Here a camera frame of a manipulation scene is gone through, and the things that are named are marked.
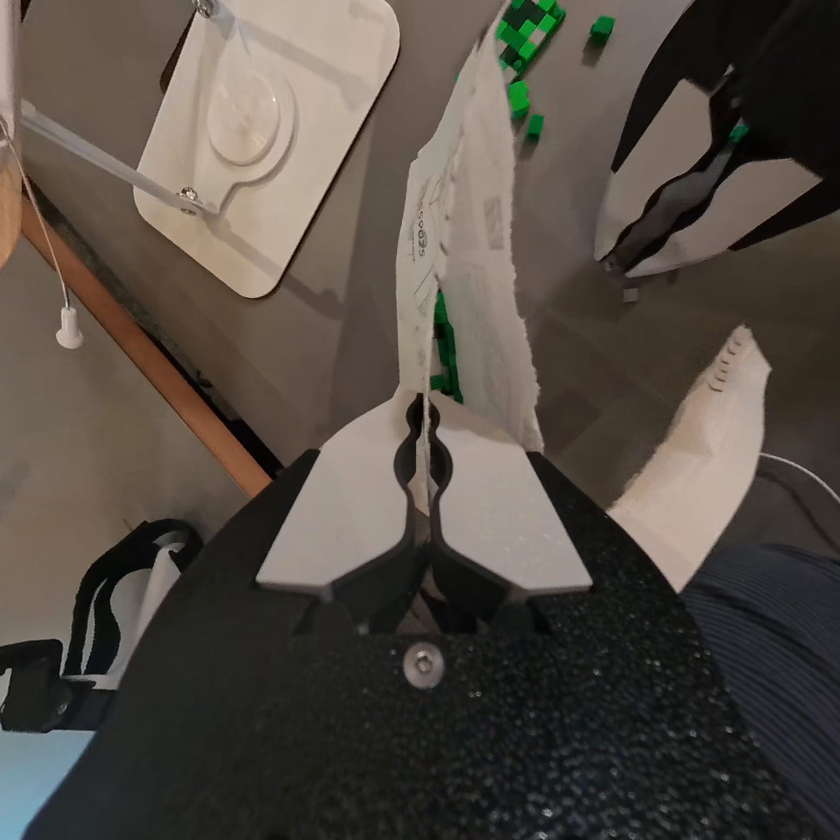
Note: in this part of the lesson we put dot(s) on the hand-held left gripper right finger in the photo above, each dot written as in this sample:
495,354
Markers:
512,525

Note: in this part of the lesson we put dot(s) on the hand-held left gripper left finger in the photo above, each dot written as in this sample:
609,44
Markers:
341,512

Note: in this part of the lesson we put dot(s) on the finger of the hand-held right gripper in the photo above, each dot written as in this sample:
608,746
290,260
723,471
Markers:
741,210
643,164

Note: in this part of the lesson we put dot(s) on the printed paper bag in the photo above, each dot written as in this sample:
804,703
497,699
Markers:
485,229

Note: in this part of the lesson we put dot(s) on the grey desk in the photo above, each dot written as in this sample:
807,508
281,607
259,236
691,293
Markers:
590,407

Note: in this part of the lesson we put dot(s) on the small green brick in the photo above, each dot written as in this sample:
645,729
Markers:
535,128
602,31

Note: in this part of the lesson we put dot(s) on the checkered green brick plate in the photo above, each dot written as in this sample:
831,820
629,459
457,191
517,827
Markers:
531,26

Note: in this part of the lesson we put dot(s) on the white torn paper piece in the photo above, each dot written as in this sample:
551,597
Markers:
709,459

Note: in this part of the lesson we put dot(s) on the person's dark ribbed sweater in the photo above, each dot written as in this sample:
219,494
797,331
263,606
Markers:
787,656

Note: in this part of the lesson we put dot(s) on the white book stand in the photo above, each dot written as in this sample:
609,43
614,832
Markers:
315,164

